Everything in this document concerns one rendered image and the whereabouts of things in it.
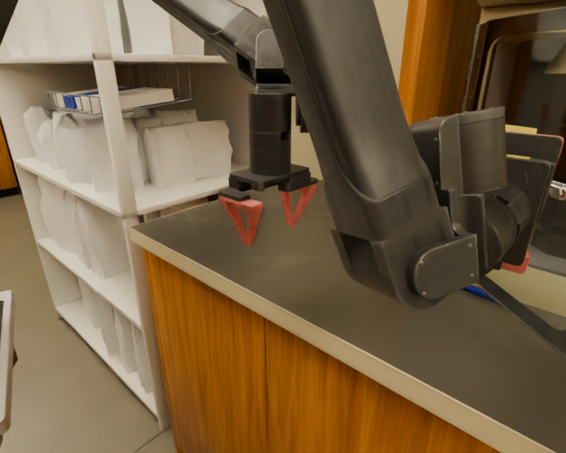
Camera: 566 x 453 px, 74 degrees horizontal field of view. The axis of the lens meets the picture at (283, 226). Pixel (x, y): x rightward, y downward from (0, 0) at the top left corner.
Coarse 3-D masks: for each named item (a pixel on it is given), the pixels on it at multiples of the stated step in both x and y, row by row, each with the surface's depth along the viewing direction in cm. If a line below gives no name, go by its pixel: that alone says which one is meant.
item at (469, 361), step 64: (256, 192) 125; (320, 192) 125; (192, 256) 83; (256, 256) 83; (320, 256) 83; (320, 320) 62; (384, 320) 62; (448, 320) 62; (512, 320) 62; (384, 384) 54; (448, 384) 49; (512, 384) 49; (512, 448) 44
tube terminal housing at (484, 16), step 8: (560, 0) 52; (488, 8) 58; (496, 8) 57; (504, 8) 56; (512, 8) 56; (520, 8) 55; (528, 8) 54; (536, 8) 54; (544, 8) 53; (552, 8) 53; (488, 16) 58; (496, 16) 57; (504, 16) 57
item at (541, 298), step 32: (512, 32) 52; (544, 32) 47; (512, 64) 52; (544, 64) 47; (480, 96) 59; (512, 96) 52; (544, 96) 47; (544, 128) 47; (544, 224) 48; (544, 256) 49; (512, 288) 55; (544, 288) 49; (544, 320) 49
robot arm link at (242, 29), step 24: (168, 0) 51; (192, 0) 50; (216, 0) 50; (192, 24) 51; (216, 24) 49; (240, 24) 48; (264, 24) 48; (216, 48) 52; (240, 48) 48; (240, 72) 53
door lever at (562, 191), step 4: (552, 184) 41; (556, 184) 41; (560, 184) 41; (564, 184) 40; (552, 188) 41; (556, 188) 40; (560, 188) 40; (564, 188) 40; (548, 192) 42; (552, 192) 41; (556, 192) 40; (560, 192) 40; (564, 192) 40; (552, 196) 41; (556, 196) 40; (560, 196) 40; (564, 196) 40
